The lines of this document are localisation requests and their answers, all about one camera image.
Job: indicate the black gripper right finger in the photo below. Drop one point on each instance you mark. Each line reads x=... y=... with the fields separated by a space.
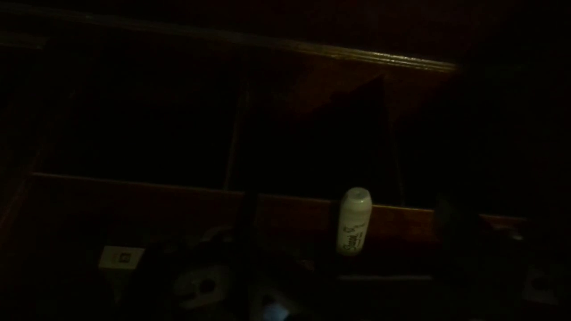
x=457 y=231

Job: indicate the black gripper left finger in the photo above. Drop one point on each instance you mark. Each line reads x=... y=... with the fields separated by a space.
x=250 y=237

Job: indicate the dark wooden secretary desk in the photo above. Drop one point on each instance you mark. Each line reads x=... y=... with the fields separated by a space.
x=332 y=76

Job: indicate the white plastic bottle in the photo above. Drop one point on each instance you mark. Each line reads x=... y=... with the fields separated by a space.
x=354 y=219

